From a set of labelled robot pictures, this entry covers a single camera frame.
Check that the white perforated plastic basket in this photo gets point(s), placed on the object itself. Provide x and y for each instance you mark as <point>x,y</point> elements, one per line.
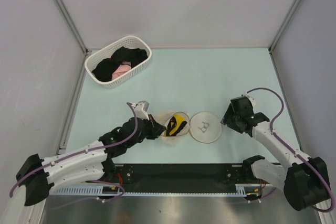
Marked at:
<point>131,42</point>

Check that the black garment in basket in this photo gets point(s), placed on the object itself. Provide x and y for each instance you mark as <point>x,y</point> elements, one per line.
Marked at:
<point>106,67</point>

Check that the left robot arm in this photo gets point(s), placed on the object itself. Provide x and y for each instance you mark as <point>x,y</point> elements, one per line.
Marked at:
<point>42,176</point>

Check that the white slotted cable duct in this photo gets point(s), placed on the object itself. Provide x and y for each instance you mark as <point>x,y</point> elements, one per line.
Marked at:
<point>233,190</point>

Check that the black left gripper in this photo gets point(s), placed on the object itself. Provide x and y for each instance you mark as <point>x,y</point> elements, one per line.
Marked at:
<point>155,128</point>

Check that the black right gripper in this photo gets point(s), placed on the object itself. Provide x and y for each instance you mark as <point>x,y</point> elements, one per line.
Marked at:
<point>226,119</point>

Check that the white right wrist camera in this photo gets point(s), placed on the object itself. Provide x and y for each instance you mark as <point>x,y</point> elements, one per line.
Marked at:
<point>251,99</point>

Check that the yellow bra with black straps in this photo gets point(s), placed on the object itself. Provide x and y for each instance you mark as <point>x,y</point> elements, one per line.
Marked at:
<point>176,124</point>

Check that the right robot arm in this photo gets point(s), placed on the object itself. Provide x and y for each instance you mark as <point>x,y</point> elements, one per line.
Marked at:
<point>303,180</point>

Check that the pink garment in basket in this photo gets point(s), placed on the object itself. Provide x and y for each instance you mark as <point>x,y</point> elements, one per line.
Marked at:
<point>122,69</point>

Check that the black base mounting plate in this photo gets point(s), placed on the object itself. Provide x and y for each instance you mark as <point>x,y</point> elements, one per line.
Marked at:
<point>182,175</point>

